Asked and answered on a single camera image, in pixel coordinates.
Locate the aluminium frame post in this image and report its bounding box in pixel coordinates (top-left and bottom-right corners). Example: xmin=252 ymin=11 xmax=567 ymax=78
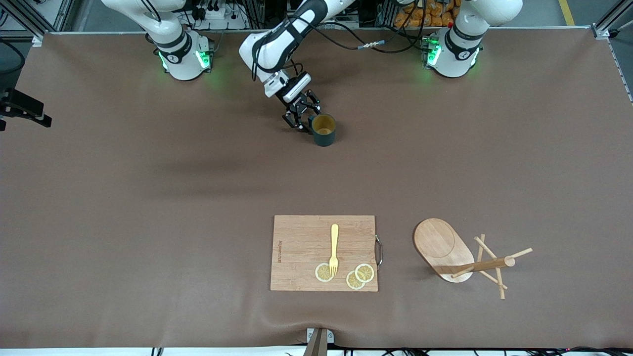
xmin=0 ymin=0 xmax=75 ymax=47
xmin=591 ymin=0 xmax=633 ymax=40

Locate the wooden mug tree rack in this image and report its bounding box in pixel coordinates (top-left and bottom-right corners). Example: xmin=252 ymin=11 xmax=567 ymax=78
xmin=413 ymin=218 xmax=534 ymax=300

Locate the white power strip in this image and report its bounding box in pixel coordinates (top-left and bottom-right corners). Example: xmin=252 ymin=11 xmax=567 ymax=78
xmin=195 ymin=2 xmax=248 ymax=30

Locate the orange snack packet pile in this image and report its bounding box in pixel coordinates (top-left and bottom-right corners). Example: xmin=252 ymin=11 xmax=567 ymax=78
xmin=394 ymin=0 xmax=458 ymax=28

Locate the wooden cutting board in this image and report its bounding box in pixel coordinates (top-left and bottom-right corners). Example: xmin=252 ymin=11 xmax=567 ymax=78
xmin=270 ymin=215 xmax=384 ymax=292

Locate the black camera cable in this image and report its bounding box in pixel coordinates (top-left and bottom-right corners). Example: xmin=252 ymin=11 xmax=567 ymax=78
xmin=251 ymin=0 xmax=431 ymax=82
xmin=0 ymin=40 xmax=26 ymax=76

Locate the brown table mat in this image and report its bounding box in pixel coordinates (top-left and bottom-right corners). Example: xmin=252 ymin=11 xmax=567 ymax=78
xmin=0 ymin=27 xmax=633 ymax=349

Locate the dark teal mug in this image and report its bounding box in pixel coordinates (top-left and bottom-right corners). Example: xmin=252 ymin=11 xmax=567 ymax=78
xmin=311 ymin=114 xmax=337 ymax=147

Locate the yellow fork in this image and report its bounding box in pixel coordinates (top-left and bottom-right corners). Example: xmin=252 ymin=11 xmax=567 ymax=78
xmin=329 ymin=224 xmax=340 ymax=276

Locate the camera stand post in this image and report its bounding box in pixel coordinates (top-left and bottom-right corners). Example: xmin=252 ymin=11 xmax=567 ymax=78
xmin=303 ymin=327 xmax=335 ymax=356

